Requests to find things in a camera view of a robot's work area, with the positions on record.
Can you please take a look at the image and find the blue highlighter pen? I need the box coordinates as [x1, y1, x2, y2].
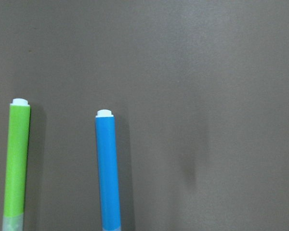
[95, 109, 121, 231]

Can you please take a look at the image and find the green highlighter pen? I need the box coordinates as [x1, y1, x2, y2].
[2, 98, 30, 231]

